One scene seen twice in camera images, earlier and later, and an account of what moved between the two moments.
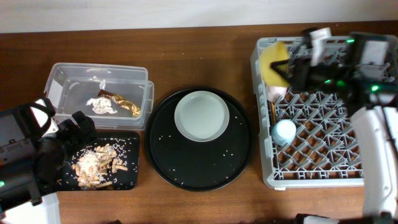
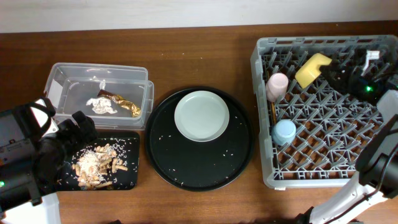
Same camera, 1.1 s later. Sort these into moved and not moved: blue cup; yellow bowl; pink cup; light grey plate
Moved: yellow bowl
Not moved: light grey plate; blue cup; pink cup
